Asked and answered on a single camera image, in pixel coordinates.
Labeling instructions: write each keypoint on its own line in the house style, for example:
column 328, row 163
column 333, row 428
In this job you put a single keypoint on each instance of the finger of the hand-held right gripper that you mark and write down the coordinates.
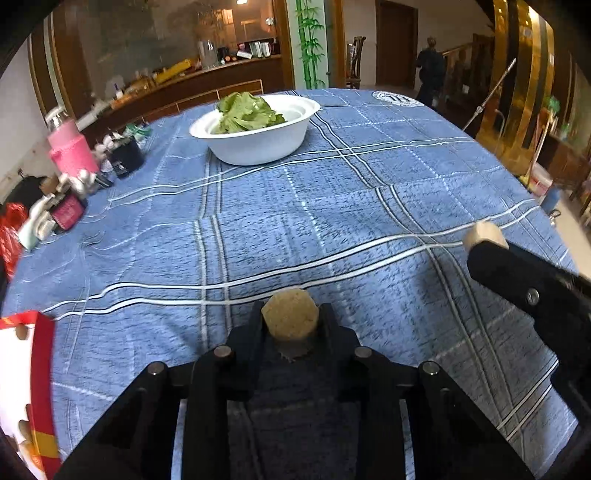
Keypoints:
column 503, row 270

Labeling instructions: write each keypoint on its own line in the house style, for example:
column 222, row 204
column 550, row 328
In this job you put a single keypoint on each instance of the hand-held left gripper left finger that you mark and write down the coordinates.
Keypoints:
column 251, row 360

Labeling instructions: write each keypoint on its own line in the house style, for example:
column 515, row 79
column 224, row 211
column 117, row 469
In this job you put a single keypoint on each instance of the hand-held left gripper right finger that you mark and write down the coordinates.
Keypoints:
column 332, row 360

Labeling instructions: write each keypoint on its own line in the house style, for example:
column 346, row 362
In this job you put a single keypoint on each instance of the peeled banana chunk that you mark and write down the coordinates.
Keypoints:
column 288, row 318
column 485, row 234

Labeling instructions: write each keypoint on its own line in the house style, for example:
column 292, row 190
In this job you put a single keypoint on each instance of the red box with white inside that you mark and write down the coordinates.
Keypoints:
column 44, row 369

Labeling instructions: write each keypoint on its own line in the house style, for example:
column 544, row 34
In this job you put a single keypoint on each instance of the white bucket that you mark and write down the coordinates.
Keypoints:
column 539, row 182

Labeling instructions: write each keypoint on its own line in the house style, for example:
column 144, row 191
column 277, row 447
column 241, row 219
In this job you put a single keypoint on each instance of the metal pole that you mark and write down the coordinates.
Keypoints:
column 489, row 94

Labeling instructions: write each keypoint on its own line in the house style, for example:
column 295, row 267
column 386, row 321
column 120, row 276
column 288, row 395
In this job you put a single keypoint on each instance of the golden pillar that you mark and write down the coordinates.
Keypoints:
column 521, row 69

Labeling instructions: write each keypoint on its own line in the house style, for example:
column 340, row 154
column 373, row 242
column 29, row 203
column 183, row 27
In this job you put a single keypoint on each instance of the white bowl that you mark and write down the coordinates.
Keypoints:
column 258, row 145

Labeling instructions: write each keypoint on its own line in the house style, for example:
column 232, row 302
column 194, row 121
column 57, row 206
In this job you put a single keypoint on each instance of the dark jar with pink label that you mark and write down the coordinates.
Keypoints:
column 69, row 212

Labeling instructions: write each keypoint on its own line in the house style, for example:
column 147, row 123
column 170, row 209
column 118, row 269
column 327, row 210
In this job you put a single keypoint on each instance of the black cup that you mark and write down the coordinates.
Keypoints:
column 127, row 159

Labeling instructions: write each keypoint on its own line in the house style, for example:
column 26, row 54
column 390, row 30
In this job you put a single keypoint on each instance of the green lettuce leaves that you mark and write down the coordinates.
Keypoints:
column 247, row 113

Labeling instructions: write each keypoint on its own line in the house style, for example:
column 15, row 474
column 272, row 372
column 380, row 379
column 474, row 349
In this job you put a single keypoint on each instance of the wooden door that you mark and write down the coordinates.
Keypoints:
column 396, row 46

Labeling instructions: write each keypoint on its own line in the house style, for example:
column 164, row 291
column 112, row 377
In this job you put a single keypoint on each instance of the white cloth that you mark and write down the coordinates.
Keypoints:
column 39, row 224

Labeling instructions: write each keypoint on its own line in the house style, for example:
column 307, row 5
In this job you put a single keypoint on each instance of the wooden chair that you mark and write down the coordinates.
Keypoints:
column 355, row 64

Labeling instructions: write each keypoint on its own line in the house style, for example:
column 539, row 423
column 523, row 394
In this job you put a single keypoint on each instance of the red plastic bag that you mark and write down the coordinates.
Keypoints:
column 11, row 240

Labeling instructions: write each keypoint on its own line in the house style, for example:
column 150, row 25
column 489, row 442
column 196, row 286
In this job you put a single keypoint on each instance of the wooden counter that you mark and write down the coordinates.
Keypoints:
column 221, row 85

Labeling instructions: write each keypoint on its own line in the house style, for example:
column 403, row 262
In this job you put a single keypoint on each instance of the pink sleeved bottle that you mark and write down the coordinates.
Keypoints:
column 71, row 147

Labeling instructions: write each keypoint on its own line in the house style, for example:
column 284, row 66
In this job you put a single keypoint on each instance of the bamboo painted pillar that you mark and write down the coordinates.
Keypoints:
column 308, row 46

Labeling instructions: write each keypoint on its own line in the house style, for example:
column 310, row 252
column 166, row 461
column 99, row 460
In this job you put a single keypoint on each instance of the yellow box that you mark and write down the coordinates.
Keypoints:
column 173, row 70

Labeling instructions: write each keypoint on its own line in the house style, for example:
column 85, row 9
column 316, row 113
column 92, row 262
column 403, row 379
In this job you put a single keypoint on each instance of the clear pitcher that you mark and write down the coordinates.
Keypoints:
column 207, row 54

